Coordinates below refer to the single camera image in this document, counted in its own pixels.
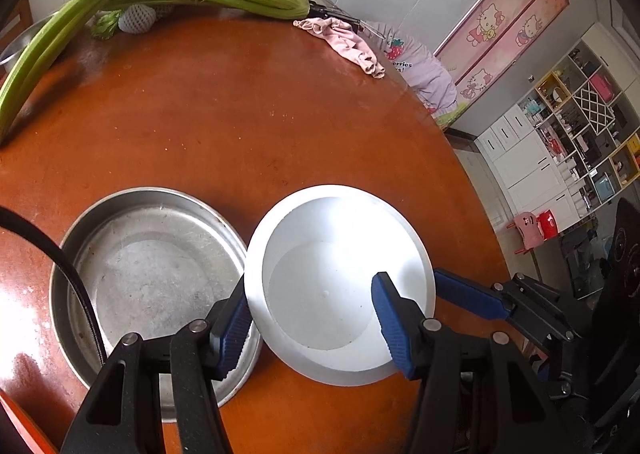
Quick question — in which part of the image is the pink bear-face plastic plate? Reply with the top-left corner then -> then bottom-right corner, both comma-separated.
1,391 -> 58,454

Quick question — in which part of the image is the steel pan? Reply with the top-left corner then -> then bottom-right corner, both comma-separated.
49,186 -> 262,408

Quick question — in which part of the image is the white plastic plate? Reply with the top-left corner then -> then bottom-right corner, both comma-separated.
244,185 -> 436,387

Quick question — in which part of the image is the pink small stool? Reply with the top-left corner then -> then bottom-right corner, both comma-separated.
506,211 -> 544,255

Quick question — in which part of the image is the white shelf cabinet unit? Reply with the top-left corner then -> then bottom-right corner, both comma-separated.
475,23 -> 639,231

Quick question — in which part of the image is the lilac child's garment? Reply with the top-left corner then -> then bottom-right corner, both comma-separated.
360,21 -> 458,117

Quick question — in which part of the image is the pink patterned cloth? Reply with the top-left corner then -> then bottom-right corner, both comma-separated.
293,18 -> 385,79

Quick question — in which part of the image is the pink Hello Kitty cabinet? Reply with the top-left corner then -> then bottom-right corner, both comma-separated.
436,0 -> 570,108

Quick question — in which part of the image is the large celery bunch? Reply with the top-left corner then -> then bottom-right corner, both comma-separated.
1,0 -> 110,136

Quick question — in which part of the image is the steel mixing bowl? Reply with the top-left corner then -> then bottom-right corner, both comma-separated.
0,13 -> 55,74

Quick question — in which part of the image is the black cable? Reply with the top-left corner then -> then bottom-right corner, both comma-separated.
0,205 -> 109,365

